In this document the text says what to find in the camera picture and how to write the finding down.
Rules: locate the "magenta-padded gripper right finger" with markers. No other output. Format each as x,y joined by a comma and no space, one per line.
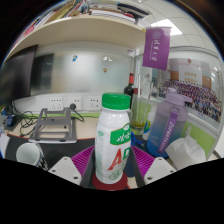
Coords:
160,170

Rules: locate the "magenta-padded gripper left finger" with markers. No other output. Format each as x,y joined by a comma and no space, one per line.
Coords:
65,170

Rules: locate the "white drink bottle green cap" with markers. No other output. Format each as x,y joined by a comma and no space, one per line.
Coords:
111,133

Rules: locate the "purple translucent water bottle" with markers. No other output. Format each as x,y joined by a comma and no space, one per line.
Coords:
166,126

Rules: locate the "black desk mat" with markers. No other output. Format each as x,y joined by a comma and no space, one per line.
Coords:
63,148

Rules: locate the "white tissue pack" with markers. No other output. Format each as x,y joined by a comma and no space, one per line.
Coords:
185,151

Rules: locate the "grey metal laptop stand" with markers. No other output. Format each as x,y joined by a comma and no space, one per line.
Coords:
53,137

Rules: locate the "black-white checkered cup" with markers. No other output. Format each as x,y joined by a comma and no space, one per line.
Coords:
28,153

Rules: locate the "flat round red coaster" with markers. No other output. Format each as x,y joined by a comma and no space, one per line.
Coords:
110,186

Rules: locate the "tall clear glass vase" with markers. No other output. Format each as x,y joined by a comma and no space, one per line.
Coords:
140,125

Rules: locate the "open white paper notebook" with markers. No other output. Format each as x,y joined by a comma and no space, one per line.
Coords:
3,146

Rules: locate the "small blue electronic box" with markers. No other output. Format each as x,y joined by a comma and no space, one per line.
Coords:
9,120

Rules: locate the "group photo poster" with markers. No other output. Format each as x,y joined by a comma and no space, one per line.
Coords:
196,93

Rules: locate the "dark wine bottle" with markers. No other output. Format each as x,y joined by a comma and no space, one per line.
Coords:
129,90

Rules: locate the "black computer monitor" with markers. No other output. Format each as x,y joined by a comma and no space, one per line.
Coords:
16,76

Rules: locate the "purple pennant flag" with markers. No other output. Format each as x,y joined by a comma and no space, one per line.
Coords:
156,48

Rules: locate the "ceiling light panels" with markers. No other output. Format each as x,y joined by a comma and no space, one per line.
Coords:
166,26

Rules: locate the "white wall power outlets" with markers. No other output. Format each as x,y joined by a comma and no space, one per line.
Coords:
76,103

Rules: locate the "wall shelf unit with books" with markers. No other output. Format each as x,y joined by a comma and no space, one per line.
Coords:
83,30

